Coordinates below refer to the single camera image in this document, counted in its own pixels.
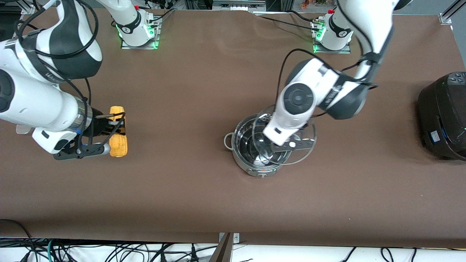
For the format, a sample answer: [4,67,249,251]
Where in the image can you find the yellow corn cob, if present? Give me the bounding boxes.
[109,106,129,158]

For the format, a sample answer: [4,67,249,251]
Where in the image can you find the glass pot lid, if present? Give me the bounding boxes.
[252,104,317,166]

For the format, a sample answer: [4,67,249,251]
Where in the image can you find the black rice cooker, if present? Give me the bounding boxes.
[418,72,466,161]

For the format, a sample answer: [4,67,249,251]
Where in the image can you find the aluminium frame profile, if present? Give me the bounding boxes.
[439,0,466,24]

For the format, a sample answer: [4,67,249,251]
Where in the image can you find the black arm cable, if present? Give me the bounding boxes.
[279,48,378,96]
[15,0,99,110]

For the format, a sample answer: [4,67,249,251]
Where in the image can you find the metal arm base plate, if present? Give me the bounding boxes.
[121,16,161,49]
[312,20,352,54]

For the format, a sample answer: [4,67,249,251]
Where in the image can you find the metal table edge bracket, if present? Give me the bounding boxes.
[210,232,240,262]

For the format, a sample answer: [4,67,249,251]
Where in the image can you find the black base power cable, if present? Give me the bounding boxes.
[288,10,318,24]
[147,8,177,23]
[255,15,321,32]

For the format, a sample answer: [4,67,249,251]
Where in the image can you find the black floor cable loop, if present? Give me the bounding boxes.
[0,218,34,262]

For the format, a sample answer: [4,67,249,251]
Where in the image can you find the steel pot with handles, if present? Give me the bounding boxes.
[224,114,296,178]

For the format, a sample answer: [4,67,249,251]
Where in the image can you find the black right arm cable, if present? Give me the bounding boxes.
[15,0,99,110]

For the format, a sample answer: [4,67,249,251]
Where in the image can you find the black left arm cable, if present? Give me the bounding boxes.
[279,48,378,96]

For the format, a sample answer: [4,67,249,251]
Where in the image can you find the brown table cover mat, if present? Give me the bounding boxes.
[0,7,466,249]

